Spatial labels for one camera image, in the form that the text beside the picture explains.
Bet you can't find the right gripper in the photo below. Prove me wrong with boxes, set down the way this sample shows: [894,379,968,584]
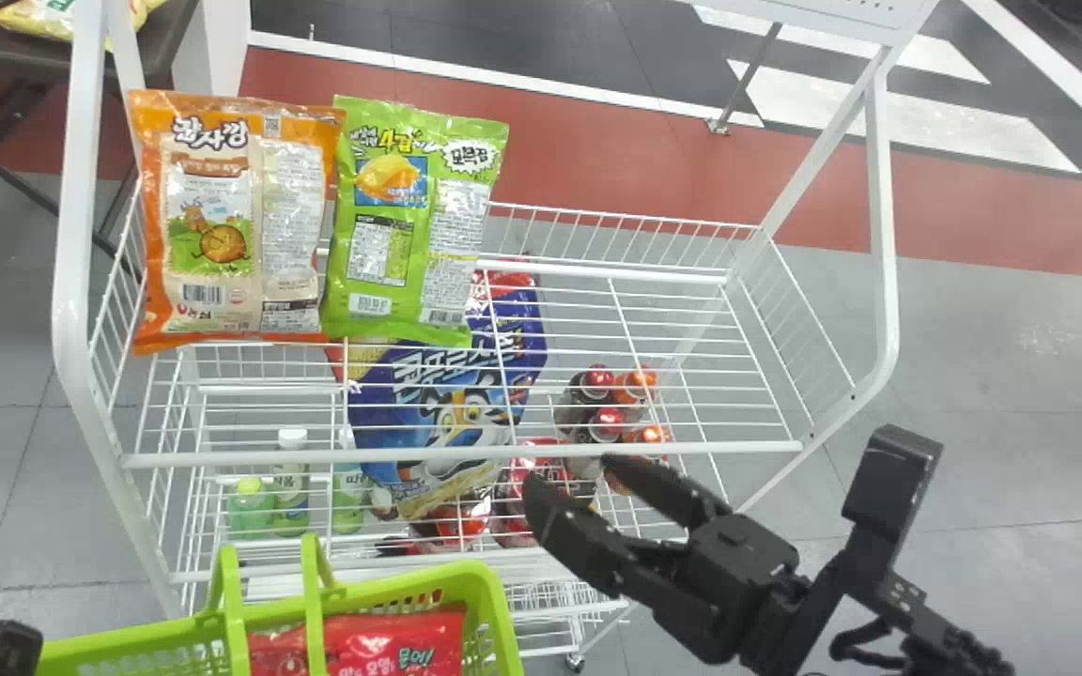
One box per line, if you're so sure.
[521,453,807,667]

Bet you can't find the blue cereal bag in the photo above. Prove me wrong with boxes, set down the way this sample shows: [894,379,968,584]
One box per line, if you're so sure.
[345,269,549,523]

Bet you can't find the green bottle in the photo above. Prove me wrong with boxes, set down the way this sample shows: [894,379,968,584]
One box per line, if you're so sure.
[331,427,371,537]
[271,428,311,539]
[225,476,275,542]

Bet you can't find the red snack packet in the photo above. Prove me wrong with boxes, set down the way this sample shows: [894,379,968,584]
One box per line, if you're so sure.
[247,607,468,676]

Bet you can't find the green snack packet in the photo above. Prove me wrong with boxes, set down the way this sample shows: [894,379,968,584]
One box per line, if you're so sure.
[319,94,511,349]

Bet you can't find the green basket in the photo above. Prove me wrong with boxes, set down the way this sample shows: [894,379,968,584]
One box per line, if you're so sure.
[34,532,526,676]

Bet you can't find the orange snack packet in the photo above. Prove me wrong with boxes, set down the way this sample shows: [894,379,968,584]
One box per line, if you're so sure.
[125,88,348,357]

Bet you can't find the yellow snack packet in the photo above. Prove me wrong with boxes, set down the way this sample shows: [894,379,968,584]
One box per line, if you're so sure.
[0,0,168,44]

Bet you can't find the black cable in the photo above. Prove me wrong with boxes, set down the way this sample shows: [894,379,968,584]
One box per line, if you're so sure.
[827,620,910,670]

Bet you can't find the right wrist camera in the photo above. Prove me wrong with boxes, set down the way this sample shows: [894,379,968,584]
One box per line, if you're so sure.
[823,424,945,602]

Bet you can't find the white wire rack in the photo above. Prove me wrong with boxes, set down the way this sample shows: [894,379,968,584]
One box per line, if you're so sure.
[50,0,942,673]

